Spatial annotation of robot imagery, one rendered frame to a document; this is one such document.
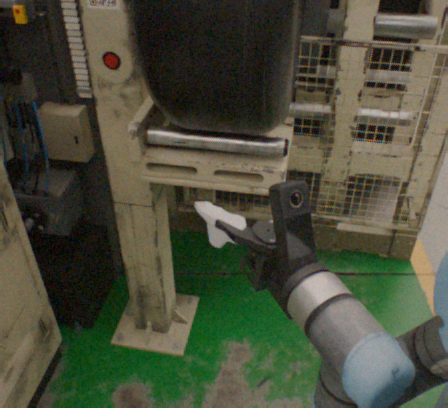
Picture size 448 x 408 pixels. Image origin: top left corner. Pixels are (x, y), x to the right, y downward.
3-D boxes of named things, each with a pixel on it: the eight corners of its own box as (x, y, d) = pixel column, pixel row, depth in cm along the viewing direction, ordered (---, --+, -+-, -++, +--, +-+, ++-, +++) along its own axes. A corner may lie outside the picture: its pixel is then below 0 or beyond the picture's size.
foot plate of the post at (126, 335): (110, 344, 177) (109, 338, 174) (134, 289, 198) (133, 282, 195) (182, 356, 173) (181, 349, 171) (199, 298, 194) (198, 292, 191)
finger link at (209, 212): (182, 238, 72) (238, 263, 69) (185, 206, 69) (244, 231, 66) (193, 227, 75) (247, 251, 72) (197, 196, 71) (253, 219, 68)
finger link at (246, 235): (209, 232, 67) (267, 258, 64) (210, 224, 66) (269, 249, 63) (225, 216, 71) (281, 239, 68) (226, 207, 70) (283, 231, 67)
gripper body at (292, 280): (235, 264, 72) (277, 325, 63) (243, 218, 67) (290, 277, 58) (279, 253, 75) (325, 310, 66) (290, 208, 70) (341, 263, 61)
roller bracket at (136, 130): (130, 162, 119) (125, 127, 113) (173, 91, 150) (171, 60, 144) (143, 164, 118) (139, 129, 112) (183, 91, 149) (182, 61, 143)
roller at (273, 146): (143, 146, 119) (141, 130, 117) (148, 137, 123) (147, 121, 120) (286, 161, 114) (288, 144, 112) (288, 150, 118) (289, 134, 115)
